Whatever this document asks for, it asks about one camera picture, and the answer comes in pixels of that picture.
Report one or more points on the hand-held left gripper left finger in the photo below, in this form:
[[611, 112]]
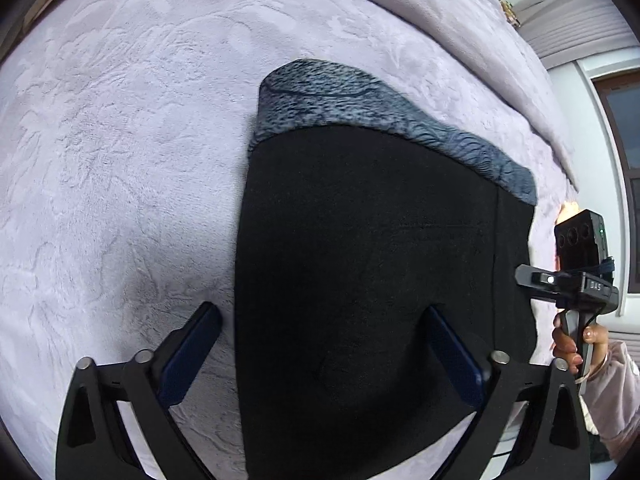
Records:
[[190, 355]]

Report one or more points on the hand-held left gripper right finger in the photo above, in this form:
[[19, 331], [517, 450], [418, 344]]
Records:
[[455, 355]]

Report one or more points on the black pants with grey lining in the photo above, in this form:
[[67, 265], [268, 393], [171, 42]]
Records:
[[360, 260]]

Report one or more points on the person's right hand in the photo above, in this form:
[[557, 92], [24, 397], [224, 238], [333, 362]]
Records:
[[562, 345]]

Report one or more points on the dark framed window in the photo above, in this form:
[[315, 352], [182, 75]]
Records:
[[627, 125]]

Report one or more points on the lavender plush blanket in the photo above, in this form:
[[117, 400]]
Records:
[[125, 160]]

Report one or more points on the pale pleated curtain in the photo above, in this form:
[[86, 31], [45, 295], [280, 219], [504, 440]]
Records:
[[585, 25]]

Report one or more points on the small floral ornament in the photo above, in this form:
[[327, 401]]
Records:
[[510, 12]]

